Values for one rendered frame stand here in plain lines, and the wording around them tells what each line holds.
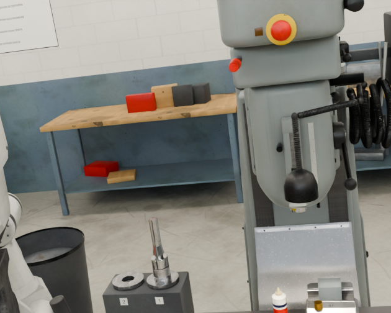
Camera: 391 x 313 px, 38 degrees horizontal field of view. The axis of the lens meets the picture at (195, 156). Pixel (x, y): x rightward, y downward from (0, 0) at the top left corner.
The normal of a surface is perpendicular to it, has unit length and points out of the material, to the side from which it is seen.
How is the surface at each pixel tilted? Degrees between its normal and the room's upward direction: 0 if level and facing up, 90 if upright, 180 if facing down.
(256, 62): 90
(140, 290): 0
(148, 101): 90
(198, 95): 90
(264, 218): 90
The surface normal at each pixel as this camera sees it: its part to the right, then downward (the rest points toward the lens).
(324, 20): 0.14, 0.25
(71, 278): 0.76, 0.14
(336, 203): -0.15, 0.29
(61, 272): 0.59, 0.21
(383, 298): -0.14, -0.95
